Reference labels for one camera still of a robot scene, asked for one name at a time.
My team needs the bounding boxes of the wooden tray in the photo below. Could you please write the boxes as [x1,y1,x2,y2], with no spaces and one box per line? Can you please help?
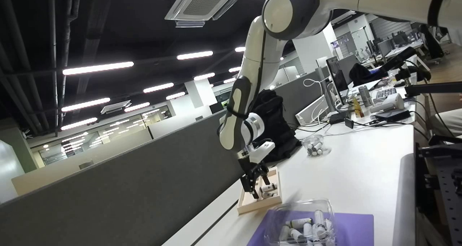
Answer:
[237,167,283,215]

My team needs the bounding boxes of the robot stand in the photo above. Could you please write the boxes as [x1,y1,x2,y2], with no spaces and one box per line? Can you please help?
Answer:
[414,135,462,246]

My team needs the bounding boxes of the large clear plastic container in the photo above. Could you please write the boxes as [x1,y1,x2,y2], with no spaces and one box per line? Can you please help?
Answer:
[265,199,339,246]

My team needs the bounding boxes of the camera on mount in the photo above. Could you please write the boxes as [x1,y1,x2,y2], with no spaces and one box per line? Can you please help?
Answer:
[379,46,462,97]

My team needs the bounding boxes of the keyboard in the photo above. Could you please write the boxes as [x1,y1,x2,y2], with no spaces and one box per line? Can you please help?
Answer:
[375,87,398,100]

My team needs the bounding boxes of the white cable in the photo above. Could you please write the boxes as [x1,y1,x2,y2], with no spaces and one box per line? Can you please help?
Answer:
[302,78,330,121]

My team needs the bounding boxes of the grey desk partition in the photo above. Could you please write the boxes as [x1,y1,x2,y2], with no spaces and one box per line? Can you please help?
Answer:
[0,110,253,246]

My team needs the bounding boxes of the white desk device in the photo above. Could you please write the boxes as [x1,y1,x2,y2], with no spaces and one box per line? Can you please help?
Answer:
[369,93,405,113]

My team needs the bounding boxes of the ceiling air conditioner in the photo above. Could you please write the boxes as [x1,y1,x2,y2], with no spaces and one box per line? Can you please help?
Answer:
[100,100,132,115]
[165,0,241,28]

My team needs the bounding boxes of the monitor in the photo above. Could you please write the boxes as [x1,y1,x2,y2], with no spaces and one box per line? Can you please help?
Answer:
[326,55,351,106]

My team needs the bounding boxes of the white flat box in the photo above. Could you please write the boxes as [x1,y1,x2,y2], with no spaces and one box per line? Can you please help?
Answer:
[295,94,329,127]

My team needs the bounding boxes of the black flat box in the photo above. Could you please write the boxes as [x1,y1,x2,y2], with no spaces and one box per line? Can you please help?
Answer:
[375,109,411,123]

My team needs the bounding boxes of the row of monitors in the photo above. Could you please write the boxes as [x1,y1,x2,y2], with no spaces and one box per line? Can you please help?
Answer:
[366,29,421,59]

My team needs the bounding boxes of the purple mat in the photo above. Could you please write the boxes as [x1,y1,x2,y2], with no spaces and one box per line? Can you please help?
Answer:
[247,210,375,246]

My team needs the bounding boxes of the black bag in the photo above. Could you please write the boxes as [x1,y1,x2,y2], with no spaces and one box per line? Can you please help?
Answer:
[249,89,302,164]

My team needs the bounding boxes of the ceiling light strip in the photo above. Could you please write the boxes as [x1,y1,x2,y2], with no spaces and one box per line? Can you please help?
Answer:
[61,97,111,113]
[176,51,214,61]
[62,61,135,76]
[143,82,175,94]

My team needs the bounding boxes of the yellow bottle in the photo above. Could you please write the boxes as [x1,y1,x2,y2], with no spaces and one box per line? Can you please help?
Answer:
[353,98,365,118]

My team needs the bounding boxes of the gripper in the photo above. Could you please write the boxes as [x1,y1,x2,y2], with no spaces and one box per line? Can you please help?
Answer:
[238,155,271,200]

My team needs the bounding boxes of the heap of small white bottles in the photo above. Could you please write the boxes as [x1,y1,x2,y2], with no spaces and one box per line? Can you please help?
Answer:
[280,210,334,246]
[307,142,324,156]

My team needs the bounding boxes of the black power brick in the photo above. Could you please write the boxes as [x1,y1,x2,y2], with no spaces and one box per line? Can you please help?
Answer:
[329,111,348,125]

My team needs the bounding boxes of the small white bottle black cap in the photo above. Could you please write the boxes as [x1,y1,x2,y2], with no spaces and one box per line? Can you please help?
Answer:
[260,183,278,199]

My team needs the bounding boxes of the small clear plastic container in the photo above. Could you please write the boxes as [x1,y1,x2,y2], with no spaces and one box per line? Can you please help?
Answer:
[301,134,331,157]

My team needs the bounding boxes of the silver can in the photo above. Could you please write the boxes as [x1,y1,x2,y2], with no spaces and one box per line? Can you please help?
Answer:
[358,85,373,107]

